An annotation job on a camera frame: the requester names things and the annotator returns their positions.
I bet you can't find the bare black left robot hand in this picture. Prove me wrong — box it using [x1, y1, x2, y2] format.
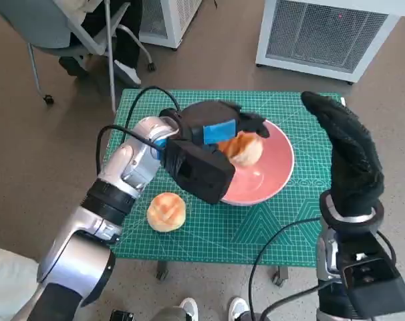
[180, 100, 271, 160]

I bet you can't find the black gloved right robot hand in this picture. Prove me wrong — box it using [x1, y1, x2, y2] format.
[301, 91, 386, 218]

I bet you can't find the oblong toy bread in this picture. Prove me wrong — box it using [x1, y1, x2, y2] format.
[219, 131, 265, 167]

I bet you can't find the pink bowl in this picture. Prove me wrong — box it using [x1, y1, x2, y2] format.
[219, 119, 295, 206]

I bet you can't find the round toy bread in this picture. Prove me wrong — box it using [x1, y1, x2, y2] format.
[146, 193, 186, 231]

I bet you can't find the small white mesh cabinet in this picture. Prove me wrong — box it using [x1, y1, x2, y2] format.
[137, 0, 203, 49]

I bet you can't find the green cutting mat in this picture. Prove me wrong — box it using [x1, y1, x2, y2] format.
[110, 88, 346, 268]

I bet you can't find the table leg with caster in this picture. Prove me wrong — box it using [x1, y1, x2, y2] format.
[155, 260, 170, 281]
[271, 266, 289, 287]

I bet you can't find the large white mesh cabinet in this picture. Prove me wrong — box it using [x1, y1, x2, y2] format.
[255, 0, 400, 84]

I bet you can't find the white shoe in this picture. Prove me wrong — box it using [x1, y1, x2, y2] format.
[178, 297, 199, 321]
[229, 296, 249, 321]

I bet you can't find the grey office chair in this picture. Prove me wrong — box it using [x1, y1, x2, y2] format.
[0, 0, 156, 113]

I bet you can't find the small black box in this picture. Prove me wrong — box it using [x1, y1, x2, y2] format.
[109, 309, 135, 321]

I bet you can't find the white cloth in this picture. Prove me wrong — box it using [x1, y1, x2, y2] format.
[0, 245, 43, 321]

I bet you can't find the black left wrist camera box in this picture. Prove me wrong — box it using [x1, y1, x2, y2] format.
[164, 140, 237, 205]

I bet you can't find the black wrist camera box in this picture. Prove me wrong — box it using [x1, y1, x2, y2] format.
[341, 233, 405, 318]
[164, 140, 237, 205]

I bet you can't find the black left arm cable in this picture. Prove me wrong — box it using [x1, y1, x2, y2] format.
[126, 86, 182, 125]
[96, 124, 160, 175]

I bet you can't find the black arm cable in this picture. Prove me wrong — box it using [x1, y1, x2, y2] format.
[126, 86, 182, 125]
[247, 216, 323, 321]
[96, 124, 160, 175]
[259, 284, 340, 317]

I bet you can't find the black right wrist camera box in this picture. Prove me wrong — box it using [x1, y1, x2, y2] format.
[341, 233, 405, 318]

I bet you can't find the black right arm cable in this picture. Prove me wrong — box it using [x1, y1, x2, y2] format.
[259, 284, 340, 317]
[247, 216, 323, 321]

